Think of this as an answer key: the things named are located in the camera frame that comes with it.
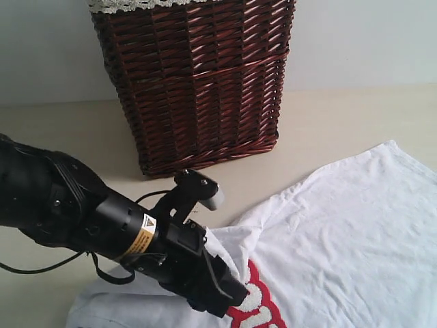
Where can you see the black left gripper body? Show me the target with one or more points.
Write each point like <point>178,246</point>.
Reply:
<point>175,255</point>

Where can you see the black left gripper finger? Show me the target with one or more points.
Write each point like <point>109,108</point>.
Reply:
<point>216,289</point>

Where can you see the white shirt garment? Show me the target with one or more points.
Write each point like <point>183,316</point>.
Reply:
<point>352,245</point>

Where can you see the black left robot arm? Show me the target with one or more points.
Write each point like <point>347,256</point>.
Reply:
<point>58,201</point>

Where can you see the dark brown wicker basket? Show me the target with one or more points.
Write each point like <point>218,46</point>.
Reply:
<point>200,83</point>

